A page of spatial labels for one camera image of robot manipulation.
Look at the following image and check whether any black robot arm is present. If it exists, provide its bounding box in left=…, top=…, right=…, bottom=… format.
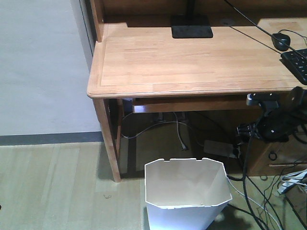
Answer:
left=236, top=86, right=307, bottom=145

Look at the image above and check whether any white plastic trash bin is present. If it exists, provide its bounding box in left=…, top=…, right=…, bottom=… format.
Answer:
left=144, top=158, right=232, bottom=230

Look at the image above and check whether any black monitor stand base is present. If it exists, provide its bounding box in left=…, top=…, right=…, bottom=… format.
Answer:
left=170, top=0, right=213, bottom=39

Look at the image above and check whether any white power strip under desk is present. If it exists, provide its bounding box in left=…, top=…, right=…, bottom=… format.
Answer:
left=203, top=140, right=236, bottom=159

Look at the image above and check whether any black keyboard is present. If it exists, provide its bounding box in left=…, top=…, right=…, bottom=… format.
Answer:
left=281, top=48, right=307, bottom=85

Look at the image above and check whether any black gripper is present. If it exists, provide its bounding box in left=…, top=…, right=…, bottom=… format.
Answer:
left=236, top=113, right=296, bottom=143

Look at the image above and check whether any wooden desk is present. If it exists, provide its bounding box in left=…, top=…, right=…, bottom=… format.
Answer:
left=87, top=0, right=307, bottom=182

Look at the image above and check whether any white cable under desk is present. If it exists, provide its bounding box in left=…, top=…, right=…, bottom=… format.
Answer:
left=121, top=112, right=190, bottom=152

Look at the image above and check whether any black computer mouse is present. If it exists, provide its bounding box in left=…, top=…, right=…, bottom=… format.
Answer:
left=272, top=33, right=291, bottom=51

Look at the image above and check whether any white floor cable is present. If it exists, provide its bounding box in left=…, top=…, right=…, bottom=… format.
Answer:
left=227, top=178, right=283, bottom=230

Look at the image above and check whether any black cable across desk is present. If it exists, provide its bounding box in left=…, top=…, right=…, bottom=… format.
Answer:
left=224, top=0, right=307, bottom=58

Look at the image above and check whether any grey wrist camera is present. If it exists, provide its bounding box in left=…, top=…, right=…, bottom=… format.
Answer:
left=246, top=93, right=280, bottom=106

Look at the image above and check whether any black floor cable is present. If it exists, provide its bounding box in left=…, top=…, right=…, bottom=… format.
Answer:
left=226, top=155, right=288, bottom=230

